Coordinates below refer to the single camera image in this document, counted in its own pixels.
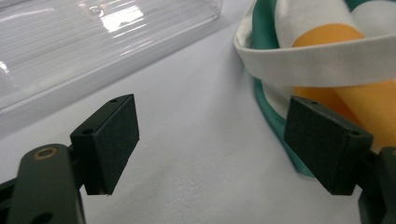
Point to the clear plastic bin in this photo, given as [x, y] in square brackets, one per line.
[62, 46]

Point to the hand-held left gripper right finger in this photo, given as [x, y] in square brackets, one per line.
[323, 146]

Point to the white cloth tote bag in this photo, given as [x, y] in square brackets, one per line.
[311, 62]

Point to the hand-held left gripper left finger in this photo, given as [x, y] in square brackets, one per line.
[106, 146]

